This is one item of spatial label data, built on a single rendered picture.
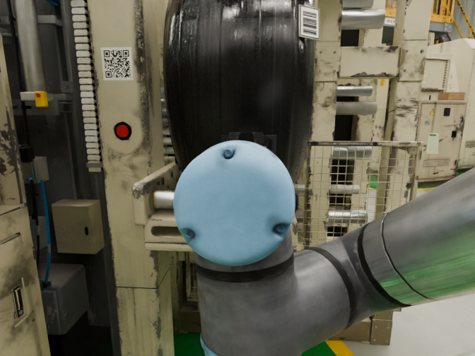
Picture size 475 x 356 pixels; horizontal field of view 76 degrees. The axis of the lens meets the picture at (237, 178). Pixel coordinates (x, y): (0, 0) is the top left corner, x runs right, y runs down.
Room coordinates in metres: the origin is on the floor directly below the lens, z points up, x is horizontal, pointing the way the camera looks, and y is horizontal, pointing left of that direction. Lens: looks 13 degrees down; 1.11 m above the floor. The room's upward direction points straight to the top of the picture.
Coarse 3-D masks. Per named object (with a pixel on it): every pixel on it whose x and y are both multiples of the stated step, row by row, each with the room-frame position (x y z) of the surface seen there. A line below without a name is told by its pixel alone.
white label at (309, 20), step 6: (300, 6) 0.59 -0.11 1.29; (306, 6) 0.59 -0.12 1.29; (300, 12) 0.58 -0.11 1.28; (306, 12) 0.59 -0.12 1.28; (312, 12) 0.59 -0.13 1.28; (318, 12) 0.59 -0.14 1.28; (300, 18) 0.58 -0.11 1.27; (306, 18) 0.58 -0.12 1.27; (312, 18) 0.59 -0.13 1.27; (318, 18) 0.59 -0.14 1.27; (300, 24) 0.57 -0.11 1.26; (306, 24) 0.58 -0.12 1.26; (312, 24) 0.58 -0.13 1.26; (318, 24) 0.58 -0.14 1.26; (300, 30) 0.57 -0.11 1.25; (306, 30) 0.57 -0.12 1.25; (312, 30) 0.58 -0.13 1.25; (318, 30) 0.58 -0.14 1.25; (300, 36) 0.57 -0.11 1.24; (306, 36) 0.57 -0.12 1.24; (312, 36) 0.57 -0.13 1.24; (318, 36) 0.58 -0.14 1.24
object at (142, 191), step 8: (168, 168) 0.86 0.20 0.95; (176, 168) 0.93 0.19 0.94; (152, 176) 0.75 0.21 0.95; (160, 176) 0.78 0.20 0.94; (168, 176) 0.84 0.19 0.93; (176, 176) 0.92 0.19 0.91; (136, 184) 0.67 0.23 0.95; (144, 184) 0.67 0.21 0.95; (152, 184) 0.72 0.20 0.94; (160, 184) 0.78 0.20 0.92; (168, 184) 0.84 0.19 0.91; (176, 184) 0.92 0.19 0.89; (136, 192) 0.66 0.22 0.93; (144, 192) 0.66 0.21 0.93; (152, 192) 0.70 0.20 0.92; (136, 200) 0.66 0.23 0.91; (144, 200) 0.66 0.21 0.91; (136, 208) 0.66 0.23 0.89; (144, 208) 0.66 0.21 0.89; (152, 208) 0.70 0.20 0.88; (136, 216) 0.66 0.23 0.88; (144, 216) 0.66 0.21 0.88; (136, 224) 0.66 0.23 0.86; (144, 224) 0.66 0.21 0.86
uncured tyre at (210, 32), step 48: (192, 0) 0.60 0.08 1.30; (240, 0) 0.59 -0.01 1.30; (288, 0) 0.59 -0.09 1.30; (192, 48) 0.57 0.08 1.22; (240, 48) 0.56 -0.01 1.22; (288, 48) 0.56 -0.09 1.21; (192, 96) 0.57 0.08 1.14; (240, 96) 0.56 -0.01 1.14; (288, 96) 0.56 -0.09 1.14; (192, 144) 0.60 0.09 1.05; (288, 144) 0.59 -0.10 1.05
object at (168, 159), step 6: (162, 90) 1.19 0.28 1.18; (162, 96) 1.28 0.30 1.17; (162, 102) 1.18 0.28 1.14; (162, 108) 1.19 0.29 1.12; (162, 114) 1.19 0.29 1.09; (162, 120) 1.17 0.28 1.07; (168, 132) 1.18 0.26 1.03; (168, 138) 1.18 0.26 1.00; (168, 144) 1.18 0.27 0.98; (168, 150) 1.18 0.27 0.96; (168, 156) 1.31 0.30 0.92; (174, 156) 1.31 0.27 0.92; (168, 162) 1.18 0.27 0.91
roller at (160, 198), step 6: (156, 192) 0.70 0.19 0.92; (162, 192) 0.70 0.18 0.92; (168, 192) 0.70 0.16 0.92; (174, 192) 0.70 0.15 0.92; (156, 198) 0.69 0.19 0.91; (162, 198) 0.69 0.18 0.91; (168, 198) 0.69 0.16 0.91; (156, 204) 0.69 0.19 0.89; (162, 204) 0.69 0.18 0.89; (168, 204) 0.69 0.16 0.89
